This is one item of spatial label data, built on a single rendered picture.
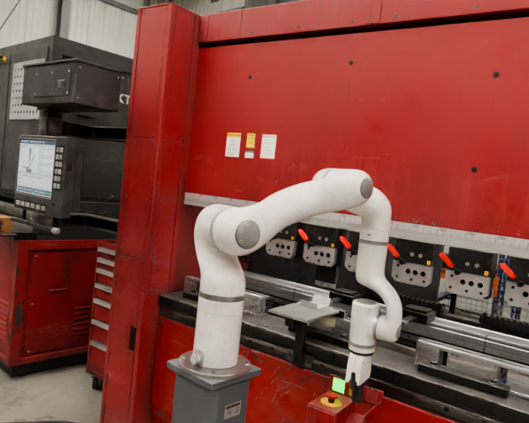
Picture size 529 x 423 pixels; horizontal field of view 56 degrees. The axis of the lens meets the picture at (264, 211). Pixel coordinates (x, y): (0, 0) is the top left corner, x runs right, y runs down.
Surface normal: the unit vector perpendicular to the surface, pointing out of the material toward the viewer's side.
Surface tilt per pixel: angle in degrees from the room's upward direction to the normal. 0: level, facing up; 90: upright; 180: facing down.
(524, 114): 90
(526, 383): 90
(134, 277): 90
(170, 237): 90
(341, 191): 102
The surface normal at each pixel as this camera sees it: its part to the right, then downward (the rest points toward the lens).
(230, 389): 0.74, 0.12
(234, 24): -0.58, -0.02
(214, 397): 0.06, 0.07
